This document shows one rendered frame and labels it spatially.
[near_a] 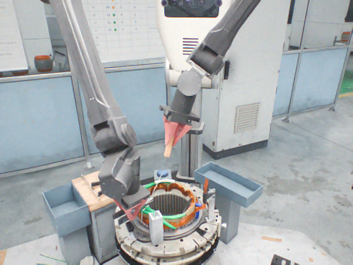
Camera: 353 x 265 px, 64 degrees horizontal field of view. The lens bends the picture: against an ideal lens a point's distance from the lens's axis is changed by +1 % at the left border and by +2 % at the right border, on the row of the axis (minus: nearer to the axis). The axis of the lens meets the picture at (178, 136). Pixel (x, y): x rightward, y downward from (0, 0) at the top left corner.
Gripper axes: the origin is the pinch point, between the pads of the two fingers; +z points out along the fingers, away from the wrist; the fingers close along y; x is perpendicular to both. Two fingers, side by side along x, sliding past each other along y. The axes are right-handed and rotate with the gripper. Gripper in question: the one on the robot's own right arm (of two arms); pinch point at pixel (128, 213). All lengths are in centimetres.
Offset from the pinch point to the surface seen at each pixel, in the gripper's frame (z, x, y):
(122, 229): 7.6, -0.8, -1.8
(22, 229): 136, -3, -145
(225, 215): 24.0, 41.4, 5.6
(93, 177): 15.0, 8.0, -35.2
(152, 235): 3.2, 2.1, 7.7
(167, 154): -13.6, 13.2, -0.4
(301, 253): 35, 60, 32
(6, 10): -15, 41, -227
